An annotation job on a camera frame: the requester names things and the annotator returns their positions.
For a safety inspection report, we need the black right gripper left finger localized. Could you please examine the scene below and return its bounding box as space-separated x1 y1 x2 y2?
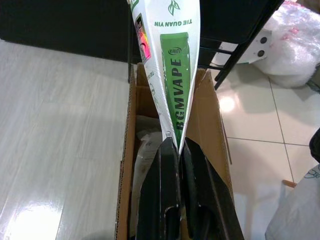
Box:
136 139 182 240

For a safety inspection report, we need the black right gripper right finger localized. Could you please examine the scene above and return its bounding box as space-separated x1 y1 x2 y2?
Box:
180 136 240 240

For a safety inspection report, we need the white green packet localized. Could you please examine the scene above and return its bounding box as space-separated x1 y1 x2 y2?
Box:
126 0 202 155

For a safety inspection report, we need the clear plastic bag with paper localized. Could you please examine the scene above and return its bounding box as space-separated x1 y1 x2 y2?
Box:
134 114 165 193

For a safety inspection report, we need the open brown cardboard box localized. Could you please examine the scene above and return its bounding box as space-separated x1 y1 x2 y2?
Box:
116 62 246 240

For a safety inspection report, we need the translucent grey plastic bag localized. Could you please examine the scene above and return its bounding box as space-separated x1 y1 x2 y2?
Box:
264 163 320 240

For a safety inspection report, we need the large black fabric bag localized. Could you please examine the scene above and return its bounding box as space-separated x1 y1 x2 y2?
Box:
308 129 320 166

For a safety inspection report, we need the white plastic bag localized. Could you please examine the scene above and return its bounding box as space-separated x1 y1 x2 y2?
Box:
249 0 320 88

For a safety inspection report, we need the black folding chair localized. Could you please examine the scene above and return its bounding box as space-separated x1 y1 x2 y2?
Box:
126 0 286 91

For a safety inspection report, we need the black door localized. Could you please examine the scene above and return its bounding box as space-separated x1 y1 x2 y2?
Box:
0 0 133 63

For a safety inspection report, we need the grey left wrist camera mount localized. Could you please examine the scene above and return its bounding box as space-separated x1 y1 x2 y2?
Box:
239 28 273 65

